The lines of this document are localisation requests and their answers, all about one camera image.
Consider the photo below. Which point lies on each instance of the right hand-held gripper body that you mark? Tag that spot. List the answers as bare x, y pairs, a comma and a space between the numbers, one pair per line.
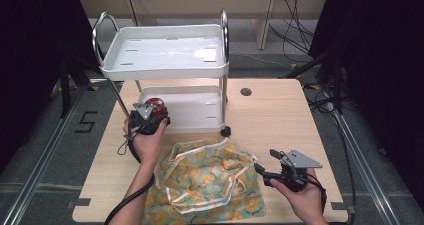
293, 175

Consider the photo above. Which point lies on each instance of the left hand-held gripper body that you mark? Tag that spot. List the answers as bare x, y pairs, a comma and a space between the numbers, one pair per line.
146, 123

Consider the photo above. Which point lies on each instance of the lemon print cloth bag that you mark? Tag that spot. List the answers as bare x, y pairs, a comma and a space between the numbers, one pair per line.
206, 181

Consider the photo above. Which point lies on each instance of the white two-tier trolley cart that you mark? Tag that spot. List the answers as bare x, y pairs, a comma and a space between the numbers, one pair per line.
166, 55

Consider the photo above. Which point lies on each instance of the person's left hand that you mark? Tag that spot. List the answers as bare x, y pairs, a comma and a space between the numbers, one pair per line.
148, 146

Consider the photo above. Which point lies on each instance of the person's right hand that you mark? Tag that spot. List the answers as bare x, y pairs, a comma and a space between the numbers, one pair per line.
306, 201

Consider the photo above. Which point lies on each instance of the black caster wheel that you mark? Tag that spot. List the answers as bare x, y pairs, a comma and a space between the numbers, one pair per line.
225, 131

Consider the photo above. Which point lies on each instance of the black metal stand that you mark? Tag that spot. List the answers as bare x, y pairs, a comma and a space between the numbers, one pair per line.
336, 81
68, 85

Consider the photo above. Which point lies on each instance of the aluminium floor rail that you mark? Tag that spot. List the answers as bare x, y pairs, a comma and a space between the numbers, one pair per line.
40, 158
363, 165

